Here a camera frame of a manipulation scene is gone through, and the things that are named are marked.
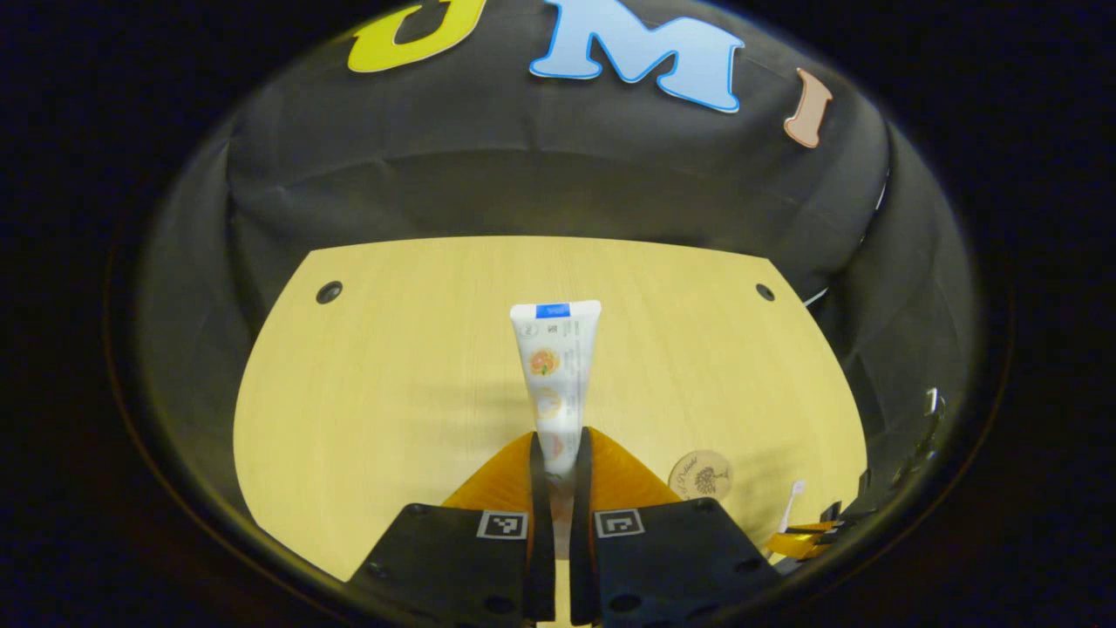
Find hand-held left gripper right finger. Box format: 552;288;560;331
569;426;783;627

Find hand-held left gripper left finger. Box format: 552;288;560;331
347;430;556;627

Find white toothbrush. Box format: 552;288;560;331
779;478;807;535

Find round wooden coaster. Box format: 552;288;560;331
668;449;735;502

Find white toothpaste tube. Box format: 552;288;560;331
509;299;603;489

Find black backdrop cloth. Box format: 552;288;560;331
139;0;977;542

